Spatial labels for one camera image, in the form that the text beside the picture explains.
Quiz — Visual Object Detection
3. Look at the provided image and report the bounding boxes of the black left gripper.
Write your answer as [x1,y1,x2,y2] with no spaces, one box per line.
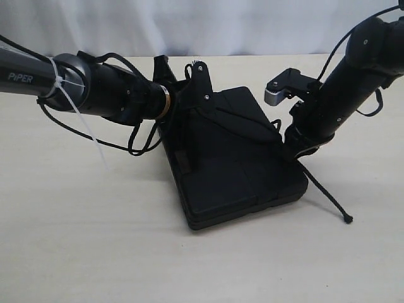
[153,55,211,170]

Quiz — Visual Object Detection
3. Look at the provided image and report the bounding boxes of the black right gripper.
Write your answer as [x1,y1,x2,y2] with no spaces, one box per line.
[282,100,335,161]

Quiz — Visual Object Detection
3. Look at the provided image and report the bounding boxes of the black plastic case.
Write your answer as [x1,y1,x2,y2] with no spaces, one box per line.
[166,86,308,230]

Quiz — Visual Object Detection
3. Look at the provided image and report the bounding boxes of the black braided rope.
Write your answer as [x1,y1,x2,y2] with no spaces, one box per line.
[189,58,354,224]

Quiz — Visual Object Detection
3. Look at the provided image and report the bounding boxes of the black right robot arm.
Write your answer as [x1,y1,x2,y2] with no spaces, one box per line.
[282,17,403,159]

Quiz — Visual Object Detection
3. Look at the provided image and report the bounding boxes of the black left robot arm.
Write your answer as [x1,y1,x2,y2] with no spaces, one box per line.
[1,49,213,156]

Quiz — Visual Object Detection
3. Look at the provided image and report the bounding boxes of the white zip tie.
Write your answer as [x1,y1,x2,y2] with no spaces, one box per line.
[1,45,108,168]

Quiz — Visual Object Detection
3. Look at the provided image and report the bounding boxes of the white backdrop curtain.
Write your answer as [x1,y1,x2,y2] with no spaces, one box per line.
[1,1,395,56]

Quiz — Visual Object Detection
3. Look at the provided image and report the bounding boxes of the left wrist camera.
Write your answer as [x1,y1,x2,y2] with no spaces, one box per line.
[181,61,214,112]

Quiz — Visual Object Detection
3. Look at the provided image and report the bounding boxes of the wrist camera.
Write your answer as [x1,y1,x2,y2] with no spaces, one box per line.
[181,61,214,112]
[264,68,318,107]

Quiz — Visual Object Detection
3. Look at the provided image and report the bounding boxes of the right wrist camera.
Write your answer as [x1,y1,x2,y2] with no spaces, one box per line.
[264,68,318,107]

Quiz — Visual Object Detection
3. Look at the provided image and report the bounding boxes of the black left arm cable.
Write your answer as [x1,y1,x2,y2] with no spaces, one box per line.
[0,34,165,157]

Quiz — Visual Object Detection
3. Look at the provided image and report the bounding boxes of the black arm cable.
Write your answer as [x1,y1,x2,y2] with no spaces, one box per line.
[317,3,404,116]
[0,34,165,157]

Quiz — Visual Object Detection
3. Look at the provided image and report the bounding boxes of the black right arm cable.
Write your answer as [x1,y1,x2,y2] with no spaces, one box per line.
[317,3,404,116]

